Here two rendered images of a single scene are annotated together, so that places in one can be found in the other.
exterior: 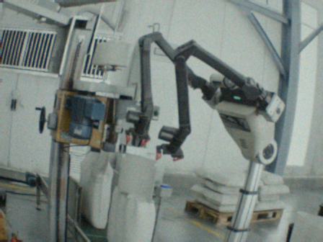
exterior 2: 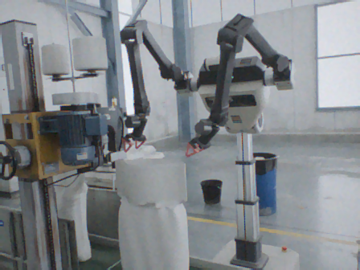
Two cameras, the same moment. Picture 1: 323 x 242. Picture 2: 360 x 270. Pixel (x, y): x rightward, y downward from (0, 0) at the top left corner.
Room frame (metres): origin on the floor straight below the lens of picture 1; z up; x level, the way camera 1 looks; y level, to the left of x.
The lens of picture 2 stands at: (1.23, 0.91, 1.36)
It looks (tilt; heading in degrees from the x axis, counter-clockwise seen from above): 6 degrees down; 327
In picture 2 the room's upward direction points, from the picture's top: 4 degrees counter-clockwise
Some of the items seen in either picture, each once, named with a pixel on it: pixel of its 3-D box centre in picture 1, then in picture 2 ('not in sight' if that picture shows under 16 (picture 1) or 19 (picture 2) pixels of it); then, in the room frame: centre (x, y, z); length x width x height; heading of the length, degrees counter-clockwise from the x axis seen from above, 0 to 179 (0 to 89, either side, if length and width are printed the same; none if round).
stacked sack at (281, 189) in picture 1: (267, 188); (144, 157); (5.94, -1.57, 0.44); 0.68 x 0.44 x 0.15; 115
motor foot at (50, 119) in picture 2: (75, 104); (56, 124); (2.83, 0.52, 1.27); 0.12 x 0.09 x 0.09; 115
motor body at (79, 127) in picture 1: (82, 117); (76, 137); (2.77, 0.45, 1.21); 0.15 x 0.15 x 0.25
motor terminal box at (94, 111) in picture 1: (94, 112); (96, 128); (2.71, 0.37, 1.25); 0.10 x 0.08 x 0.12; 140
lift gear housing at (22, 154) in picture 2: (51, 121); (18, 157); (2.90, 0.69, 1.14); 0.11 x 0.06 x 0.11; 25
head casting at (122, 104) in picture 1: (123, 119); (91, 128); (3.18, 0.24, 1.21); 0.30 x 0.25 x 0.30; 25
